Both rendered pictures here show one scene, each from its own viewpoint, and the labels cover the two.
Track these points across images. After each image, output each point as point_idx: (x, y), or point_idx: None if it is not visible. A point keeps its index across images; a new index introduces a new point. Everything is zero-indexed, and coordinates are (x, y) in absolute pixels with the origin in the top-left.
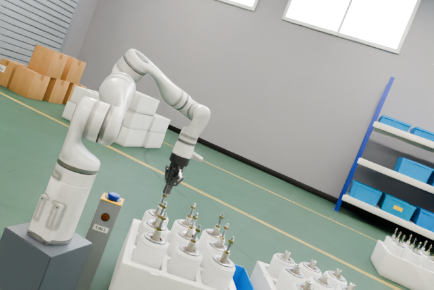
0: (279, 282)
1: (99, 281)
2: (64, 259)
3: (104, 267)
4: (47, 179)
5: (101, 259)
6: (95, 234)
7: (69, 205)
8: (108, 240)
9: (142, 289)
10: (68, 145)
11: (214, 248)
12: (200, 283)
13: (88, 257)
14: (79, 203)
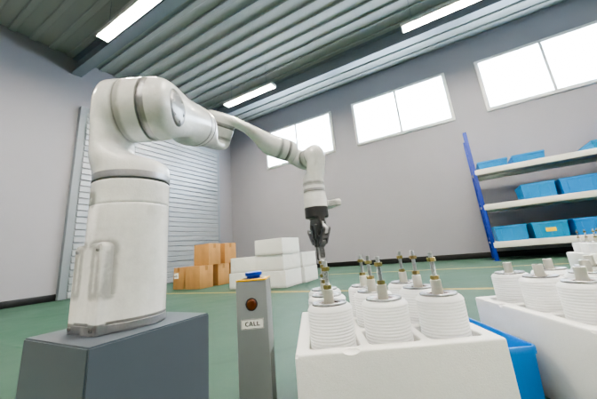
0: (531, 299)
1: None
2: (139, 354)
3: (292, 393)
4: (216, 332)
5: (286, 386)
6: (248, 335)
7: (123, 240)
8: (290, 361)
9: (346, 388)
10: (91, 140)
11: (415, 289)
12: (427, 339)
13: (253, 376)
14: (143, 234)
